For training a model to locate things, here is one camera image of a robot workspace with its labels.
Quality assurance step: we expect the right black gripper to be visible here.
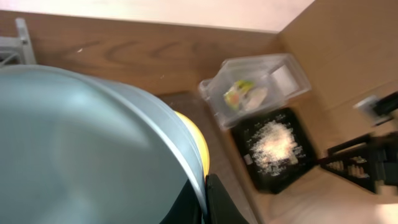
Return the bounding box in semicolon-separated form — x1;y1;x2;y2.
320;132;397;194

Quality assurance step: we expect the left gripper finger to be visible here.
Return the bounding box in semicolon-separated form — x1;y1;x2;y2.
205;174;248;224

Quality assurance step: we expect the yellow plate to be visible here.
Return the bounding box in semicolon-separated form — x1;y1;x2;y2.
175;111;210;177

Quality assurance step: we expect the green orange snack wrapper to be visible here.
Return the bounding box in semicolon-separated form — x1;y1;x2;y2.
223;80;254;110

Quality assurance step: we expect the white tissue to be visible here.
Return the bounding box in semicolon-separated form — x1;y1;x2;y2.
243;88;267;111

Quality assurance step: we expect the light blue bowl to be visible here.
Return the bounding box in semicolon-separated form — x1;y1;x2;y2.
1;65;208;223

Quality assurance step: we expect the black waste tray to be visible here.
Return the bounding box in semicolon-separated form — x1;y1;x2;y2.
231;108;317;194

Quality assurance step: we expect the grey dishwasher rack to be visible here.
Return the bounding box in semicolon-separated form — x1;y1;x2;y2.
1;18;37;67

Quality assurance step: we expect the brown plastic tray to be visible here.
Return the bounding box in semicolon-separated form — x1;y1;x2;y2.
159;92;257;223

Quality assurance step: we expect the spilled rice pile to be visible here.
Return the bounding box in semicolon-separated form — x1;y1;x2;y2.
246;120;302;177

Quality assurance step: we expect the clear plastic bin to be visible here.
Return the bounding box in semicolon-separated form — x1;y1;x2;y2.
198;54;312;129

